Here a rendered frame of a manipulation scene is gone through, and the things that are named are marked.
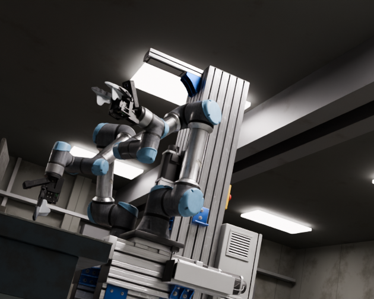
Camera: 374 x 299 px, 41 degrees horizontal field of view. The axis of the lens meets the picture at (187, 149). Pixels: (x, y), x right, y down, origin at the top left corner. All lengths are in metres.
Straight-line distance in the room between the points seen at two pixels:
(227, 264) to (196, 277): 0.40
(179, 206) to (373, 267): 8.25
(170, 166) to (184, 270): 0.66
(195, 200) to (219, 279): 0.33
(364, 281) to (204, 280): 8.28
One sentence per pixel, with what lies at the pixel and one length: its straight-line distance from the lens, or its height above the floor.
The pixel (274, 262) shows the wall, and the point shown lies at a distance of 11.74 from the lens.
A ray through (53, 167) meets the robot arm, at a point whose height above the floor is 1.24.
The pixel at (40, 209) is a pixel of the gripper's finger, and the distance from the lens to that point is 2.20.
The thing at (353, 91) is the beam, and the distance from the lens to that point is 4.21.
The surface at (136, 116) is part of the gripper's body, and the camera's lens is 1.94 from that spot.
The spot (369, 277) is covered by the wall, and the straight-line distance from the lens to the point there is 10.16.
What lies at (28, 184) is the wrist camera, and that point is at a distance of 2.23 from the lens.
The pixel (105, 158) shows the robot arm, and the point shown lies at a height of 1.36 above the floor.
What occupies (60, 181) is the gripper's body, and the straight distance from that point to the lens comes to 2.26.
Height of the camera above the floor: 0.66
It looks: 21 degrees up
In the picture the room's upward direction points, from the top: 13 degrees clockwise
